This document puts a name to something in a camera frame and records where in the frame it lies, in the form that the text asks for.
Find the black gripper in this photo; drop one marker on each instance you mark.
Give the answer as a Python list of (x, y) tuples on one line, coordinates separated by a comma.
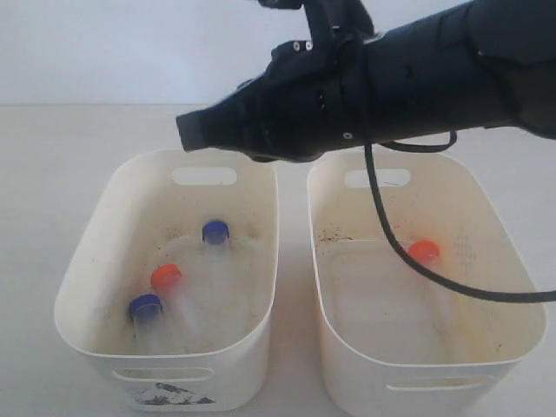
[(305, 103)]

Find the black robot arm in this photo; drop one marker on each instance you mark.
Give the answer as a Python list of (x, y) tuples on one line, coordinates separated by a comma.
[(480, 64)]

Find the white plastic bin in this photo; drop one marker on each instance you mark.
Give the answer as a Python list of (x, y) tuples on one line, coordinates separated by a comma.
[(152, 213), (380, 353)]

